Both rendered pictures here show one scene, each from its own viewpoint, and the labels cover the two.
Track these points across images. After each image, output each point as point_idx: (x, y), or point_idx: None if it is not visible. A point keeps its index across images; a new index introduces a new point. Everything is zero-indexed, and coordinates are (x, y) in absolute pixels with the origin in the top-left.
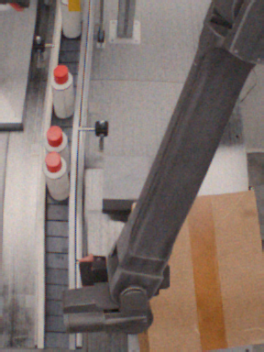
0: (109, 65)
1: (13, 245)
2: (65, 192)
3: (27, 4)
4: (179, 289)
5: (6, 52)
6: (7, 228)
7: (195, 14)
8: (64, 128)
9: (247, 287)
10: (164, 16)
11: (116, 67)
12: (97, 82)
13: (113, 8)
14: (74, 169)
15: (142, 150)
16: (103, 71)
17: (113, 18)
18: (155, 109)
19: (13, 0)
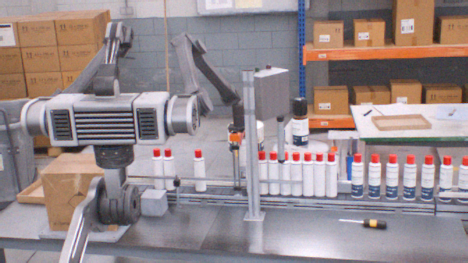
0: (230, 211)
1: None
2: (154, 180)
3: (228, 129)
4: (83, 158)
5: (245, 177)
6: None
7: (266, 240)
8: (190, 190)
9: (68, 169)
10: (264, 229)
11: (228, 213)
12: (219, 207)
13: (276, 213)
14: (160, 176)
15: (172, 216)
16: (225, 209)
17: (267, 213)
18: (194, 221)
19: (229, 125)
